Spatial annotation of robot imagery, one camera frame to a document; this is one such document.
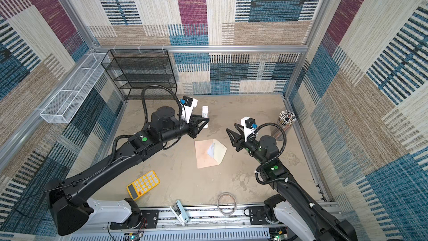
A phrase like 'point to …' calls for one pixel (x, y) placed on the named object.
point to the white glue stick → (205, 114)
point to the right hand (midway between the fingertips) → (231, 129)
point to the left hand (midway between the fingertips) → (207, 116)
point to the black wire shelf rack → (141, 73)
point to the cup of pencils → (286, 119)
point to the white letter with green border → (210, 149)
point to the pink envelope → (203, 159)
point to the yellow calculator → (142, 185)
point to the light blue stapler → (180, 213)
